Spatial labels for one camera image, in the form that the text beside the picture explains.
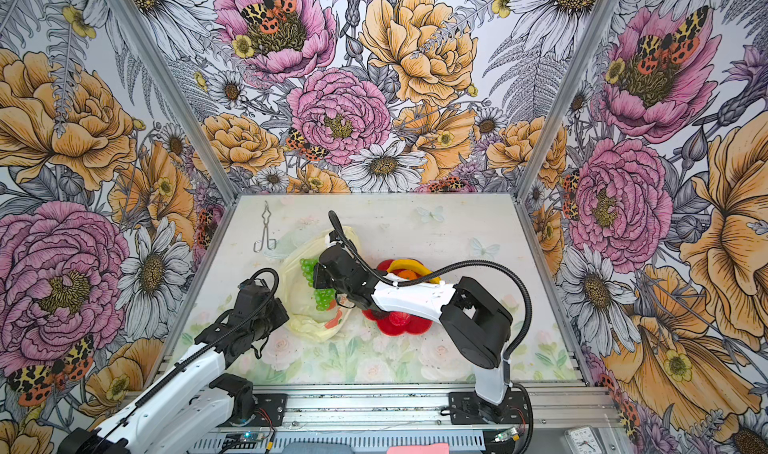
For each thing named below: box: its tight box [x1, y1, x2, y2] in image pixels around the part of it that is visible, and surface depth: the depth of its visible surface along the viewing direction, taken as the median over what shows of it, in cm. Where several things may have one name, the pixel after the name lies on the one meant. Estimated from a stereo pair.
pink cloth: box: [386, 442, 450, 454], surface depth 71 cm
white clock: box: [564, 425, 605, 454], surface depth 70 cm
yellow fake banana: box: [387, 259, 442, 284], surface depth 96 cm
